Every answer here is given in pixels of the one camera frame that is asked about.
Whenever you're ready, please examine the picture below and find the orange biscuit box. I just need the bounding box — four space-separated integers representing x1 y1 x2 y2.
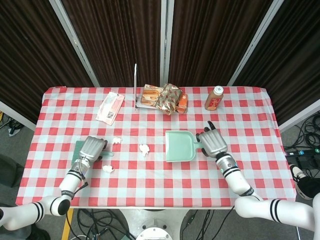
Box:
140 84 161 105

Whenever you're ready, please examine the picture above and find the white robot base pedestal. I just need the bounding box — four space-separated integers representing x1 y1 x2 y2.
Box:
117 208 192 240

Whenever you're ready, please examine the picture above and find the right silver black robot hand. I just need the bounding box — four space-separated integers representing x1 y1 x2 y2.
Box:
195 120 229 159

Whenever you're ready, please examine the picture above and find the black floor cable bundle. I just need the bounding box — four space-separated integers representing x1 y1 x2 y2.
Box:
294 112 320 151
72 208 136 240

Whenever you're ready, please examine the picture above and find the red white checkered tablecloth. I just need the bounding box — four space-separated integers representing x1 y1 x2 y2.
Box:
15 86 297 210

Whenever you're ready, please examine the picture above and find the green hand brush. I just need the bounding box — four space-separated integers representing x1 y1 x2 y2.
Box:
74 139 115 163

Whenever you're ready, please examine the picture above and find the white partition base rail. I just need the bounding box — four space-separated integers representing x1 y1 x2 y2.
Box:
278 98 320 133
0 99 37 133

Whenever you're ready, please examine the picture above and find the green plastic dustpan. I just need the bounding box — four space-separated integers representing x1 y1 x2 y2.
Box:
165 130 204 164

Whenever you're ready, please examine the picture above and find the white double frame post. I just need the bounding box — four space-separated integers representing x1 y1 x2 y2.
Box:
159 0 175 88

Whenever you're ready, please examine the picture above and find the pink white wipes packet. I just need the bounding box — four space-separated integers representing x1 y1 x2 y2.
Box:
96 91 125 125

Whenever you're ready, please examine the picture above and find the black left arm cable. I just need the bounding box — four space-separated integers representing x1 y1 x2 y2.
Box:
71 162 89 198

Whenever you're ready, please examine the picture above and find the orange snack carton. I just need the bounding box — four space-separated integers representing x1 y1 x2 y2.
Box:
174 94 189 114

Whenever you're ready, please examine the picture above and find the white black sneaker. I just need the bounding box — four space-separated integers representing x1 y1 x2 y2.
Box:
289 163 312 198

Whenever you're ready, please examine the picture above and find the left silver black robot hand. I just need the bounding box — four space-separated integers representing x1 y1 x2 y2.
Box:
78 136 109 163

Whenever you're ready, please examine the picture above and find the white metal bookend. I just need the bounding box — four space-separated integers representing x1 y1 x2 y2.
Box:
133 63 157 111

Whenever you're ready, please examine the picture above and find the white slanted frame post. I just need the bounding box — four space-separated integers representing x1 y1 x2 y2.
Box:
48 0 101 88
226 0 285 88

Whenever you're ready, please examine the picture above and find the black power strip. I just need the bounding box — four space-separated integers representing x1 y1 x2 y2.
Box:
284 147 320 158

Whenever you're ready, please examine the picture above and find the brown juice bottle white cap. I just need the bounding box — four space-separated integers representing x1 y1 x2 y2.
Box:
204 85 224 111

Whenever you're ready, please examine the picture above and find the gold foil snack bag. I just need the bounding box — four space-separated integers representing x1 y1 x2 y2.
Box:
154 83 183 116

